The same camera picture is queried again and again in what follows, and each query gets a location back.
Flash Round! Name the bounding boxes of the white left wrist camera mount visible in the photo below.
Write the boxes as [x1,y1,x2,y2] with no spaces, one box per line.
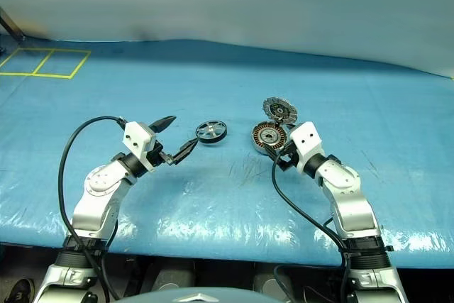
[122,121,157,173]

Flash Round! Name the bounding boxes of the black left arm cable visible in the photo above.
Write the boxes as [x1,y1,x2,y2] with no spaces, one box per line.
[57,115,127,301]

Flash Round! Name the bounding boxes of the grey robot torso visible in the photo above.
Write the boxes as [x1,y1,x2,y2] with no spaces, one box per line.
[122,287,263,303]

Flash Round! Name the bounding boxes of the blue plastic table cover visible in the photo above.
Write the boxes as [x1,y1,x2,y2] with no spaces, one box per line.
[0,35,454,268]

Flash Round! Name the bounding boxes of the black rotor with silver spokes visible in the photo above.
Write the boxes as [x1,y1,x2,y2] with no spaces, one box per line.
[194,121,228,146]

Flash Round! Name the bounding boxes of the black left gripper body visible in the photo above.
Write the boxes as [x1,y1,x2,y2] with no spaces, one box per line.
[147,141,177,169]

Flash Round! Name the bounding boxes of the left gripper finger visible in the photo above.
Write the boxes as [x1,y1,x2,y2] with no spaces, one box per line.
[172,138,201,166]
[148,115,177,135]

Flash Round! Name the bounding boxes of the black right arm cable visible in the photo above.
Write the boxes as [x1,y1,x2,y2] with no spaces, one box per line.
[271,152,353,303]

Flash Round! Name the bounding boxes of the dark metal frame leg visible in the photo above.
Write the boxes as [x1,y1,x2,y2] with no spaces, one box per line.
[0,6,26,42]

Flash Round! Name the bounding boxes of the copper wound motor stator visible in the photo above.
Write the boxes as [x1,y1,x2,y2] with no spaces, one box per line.
[250,121,287,157]

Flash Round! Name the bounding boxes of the black motor stator disc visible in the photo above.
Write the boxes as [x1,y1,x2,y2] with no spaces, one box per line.
[262,96,299,124]

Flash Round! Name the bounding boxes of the black shoe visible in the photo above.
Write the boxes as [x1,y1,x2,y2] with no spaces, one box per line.
[5,277,35,303]

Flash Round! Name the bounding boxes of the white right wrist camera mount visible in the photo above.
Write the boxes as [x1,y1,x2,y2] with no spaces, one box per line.
[289,121,326,175]

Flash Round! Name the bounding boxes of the grey rounded block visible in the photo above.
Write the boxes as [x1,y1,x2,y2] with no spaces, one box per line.
[253,272,294,295]

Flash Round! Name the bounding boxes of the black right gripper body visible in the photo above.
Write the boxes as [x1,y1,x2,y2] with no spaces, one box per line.
[275,139,302,173]

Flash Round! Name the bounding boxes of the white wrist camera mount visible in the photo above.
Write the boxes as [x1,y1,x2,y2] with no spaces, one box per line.
[289,121,326,175]
[122,121,157,173]

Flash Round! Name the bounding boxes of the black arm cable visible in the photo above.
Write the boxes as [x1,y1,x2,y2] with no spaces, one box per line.
[57,115,127,301]
[271,152,353,303]

